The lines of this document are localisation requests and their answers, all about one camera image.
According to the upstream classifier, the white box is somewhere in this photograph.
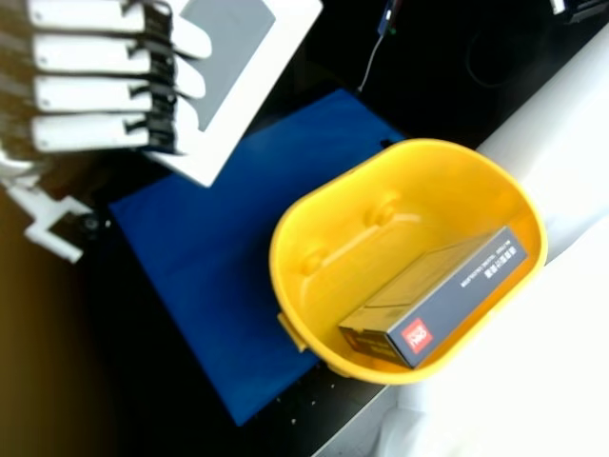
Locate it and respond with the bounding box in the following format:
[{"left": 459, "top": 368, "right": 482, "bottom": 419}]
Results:
[{"left": 142, "top": 0, "right": 324, "bottom": 189}]

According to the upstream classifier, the dark calculator box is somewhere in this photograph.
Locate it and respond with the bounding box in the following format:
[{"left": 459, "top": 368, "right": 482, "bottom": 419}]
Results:
[{"left": 337, "top": 226, "right": 530, "bottom": 370}]

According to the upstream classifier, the blue mat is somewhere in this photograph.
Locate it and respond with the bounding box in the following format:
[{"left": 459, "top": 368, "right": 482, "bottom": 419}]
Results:
[{"left": 108, "top": 88, "right": 405, "bottom": 427}]

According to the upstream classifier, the small blue connector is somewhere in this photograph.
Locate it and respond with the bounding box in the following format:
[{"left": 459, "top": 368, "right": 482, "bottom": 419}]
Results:
[{"left": 377, "top": 0, "right": 402, "bottom": 37}]

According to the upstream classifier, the yellow plastic bucket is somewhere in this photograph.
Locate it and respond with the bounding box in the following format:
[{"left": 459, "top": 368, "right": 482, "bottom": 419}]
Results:
[{"left": 268, "top": 137, "right": 549, "bottom": 386}]

